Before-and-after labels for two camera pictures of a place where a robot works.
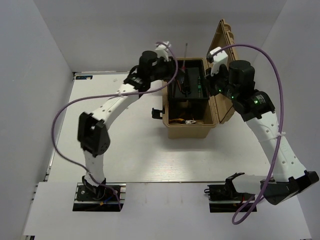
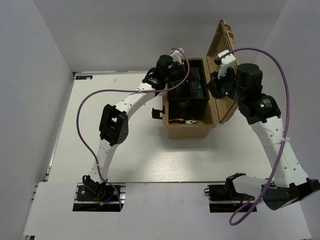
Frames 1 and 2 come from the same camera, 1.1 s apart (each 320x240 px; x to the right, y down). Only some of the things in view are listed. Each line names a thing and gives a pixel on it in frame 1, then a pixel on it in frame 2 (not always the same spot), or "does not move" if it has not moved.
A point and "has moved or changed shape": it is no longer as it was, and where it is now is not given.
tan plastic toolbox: [188, 110] does not move
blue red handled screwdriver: [184, 67] has moved or changed shape
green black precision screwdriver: [199, 86] does not move
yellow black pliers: [177, 121] does not move
